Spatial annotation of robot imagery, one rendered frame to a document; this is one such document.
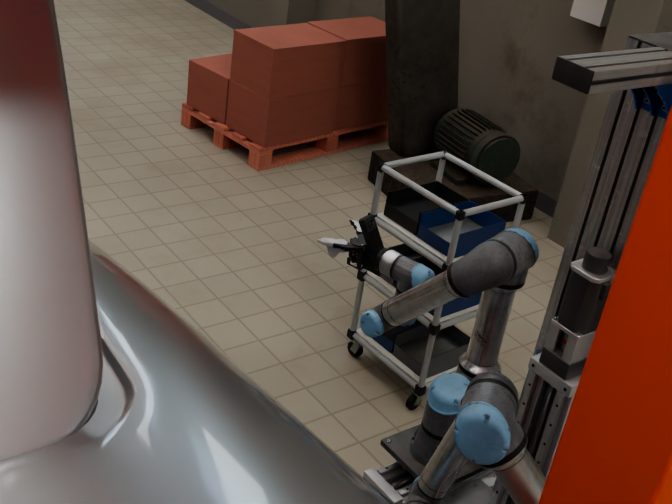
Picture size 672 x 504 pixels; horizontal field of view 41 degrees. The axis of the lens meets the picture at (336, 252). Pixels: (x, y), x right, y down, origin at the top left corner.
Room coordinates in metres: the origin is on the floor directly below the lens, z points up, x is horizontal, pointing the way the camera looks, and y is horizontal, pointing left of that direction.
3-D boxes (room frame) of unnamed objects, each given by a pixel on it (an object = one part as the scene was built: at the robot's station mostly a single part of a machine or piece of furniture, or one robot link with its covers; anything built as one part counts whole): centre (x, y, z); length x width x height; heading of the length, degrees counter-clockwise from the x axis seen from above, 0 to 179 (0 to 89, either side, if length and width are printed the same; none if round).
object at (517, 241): (2.05, -0.44, 1.19); 0.15 x 0.12 x 0.55; 144
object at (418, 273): (2.20, -0.23, 1.21); 0.11 x 0.08 x 0.09; 54
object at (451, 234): (3.43, -0.43, 0.50); 0.54 x 0.42 x 1.00; 42
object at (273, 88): (6.21, 0.47, 0.41); 1.40 x 1.01 x 0.83; 132
